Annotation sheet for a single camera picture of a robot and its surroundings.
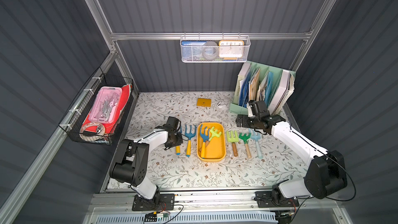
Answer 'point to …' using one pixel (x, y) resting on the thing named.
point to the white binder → (281, 93)
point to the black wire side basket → (82, 108)
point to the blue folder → (269, 87)
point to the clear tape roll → (100, 128)
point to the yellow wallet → (204, 102)
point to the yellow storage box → (215, 149)
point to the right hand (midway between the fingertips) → (247, 119)
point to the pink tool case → (105, 104)
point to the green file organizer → (257, 82)
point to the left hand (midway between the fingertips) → (177, 141)
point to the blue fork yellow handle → (189, 135)
